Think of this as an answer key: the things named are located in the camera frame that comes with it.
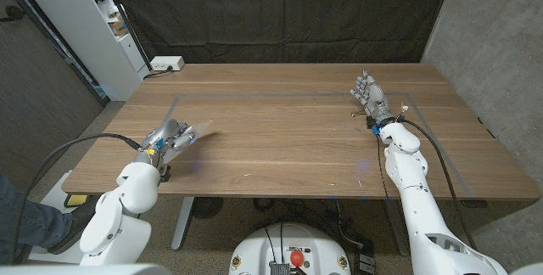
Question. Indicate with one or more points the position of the black backdrop curtain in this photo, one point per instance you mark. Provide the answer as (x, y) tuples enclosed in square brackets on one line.
[(275, 12)]

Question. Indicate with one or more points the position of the white power outlet box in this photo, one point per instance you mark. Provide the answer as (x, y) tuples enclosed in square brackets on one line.
[(166, 63)]

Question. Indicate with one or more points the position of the red emergency stop button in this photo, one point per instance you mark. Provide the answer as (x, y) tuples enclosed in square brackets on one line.
[(297, 258)]

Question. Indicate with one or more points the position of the black round vented disc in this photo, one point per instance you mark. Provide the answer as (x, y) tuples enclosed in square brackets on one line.
[(206, 207)]

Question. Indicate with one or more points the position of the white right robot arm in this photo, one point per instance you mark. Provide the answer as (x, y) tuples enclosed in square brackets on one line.
[(418, 211)]

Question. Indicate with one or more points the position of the dark person's shoe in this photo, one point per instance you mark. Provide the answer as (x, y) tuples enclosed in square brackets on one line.
[(74, 228)]

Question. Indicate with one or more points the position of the yellow floor item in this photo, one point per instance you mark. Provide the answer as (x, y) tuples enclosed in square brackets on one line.
[(77, 200)]

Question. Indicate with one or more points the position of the cardboard box on shelf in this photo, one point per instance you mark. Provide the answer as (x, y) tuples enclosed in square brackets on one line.
[(118, 26)]

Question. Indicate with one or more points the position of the white robot torso base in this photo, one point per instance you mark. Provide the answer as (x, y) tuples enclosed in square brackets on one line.
[(259, 254)]

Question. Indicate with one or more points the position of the person's leg in jeans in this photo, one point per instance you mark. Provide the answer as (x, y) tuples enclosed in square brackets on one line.
[(25, 224)]

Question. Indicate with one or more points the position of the white robot shoulder cover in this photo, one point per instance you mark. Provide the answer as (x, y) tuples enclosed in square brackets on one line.
[(85, 270)]

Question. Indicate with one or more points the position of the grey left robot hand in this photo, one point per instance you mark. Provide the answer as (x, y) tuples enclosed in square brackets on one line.
[(163, 135)]

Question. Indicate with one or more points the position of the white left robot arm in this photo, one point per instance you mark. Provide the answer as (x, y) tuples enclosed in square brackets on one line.
[(123, 211)]

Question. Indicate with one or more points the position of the white shelf cabinet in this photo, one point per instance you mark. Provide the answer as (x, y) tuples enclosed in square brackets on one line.
[(76, 24)]

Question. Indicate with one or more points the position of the black floor power strip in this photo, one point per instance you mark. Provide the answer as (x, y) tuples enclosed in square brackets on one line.
[(365, 262)]

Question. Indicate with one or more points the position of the grey metal table leg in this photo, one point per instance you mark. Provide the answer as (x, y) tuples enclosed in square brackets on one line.
[(396, 228), (182, 224)]

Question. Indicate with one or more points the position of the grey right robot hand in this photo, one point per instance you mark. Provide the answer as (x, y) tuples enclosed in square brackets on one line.
[(375, 97)]

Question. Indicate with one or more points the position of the silver finned heat sink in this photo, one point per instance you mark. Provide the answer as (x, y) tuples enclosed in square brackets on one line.
[(280, 269)]

